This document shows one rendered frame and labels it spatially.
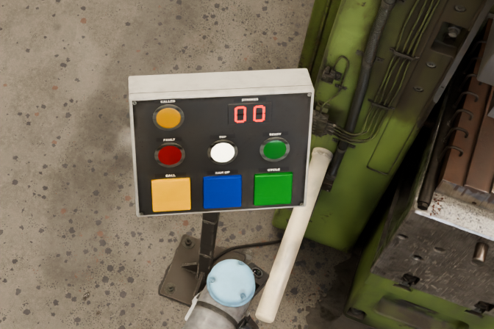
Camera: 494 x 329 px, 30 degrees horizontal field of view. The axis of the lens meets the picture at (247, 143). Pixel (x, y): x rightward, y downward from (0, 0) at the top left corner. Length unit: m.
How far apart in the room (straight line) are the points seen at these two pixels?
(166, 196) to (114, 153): 1.16
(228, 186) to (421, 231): 0.47
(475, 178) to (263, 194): 0.44
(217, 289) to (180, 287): 1.33
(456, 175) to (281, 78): 0.44
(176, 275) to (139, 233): 0.18
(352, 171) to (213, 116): 0.71
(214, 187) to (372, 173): 0.63
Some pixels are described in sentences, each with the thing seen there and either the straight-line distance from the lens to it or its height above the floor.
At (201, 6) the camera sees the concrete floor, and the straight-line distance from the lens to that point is 3.21.
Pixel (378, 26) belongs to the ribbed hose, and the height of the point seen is 1.25.
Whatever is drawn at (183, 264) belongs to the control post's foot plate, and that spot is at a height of 0.03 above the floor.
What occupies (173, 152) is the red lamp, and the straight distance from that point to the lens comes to 1.74.
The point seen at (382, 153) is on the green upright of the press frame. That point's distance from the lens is 2.21.
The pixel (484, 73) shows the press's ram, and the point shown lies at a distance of 1.56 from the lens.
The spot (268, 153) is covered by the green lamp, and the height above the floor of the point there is 1.09.
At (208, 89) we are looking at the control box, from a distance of 1.69.
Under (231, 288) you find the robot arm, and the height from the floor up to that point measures 1.29.
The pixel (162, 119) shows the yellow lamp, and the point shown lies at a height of 1.16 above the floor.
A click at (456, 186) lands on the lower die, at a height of 0.97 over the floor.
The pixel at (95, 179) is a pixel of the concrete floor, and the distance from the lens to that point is 2.91.
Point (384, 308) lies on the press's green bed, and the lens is 2.68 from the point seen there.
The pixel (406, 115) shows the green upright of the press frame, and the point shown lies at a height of 0.93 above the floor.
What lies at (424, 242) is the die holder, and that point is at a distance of 2.09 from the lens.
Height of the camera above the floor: 2.68
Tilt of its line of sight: 65 degrees down
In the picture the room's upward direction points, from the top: 10 degrees clockwise
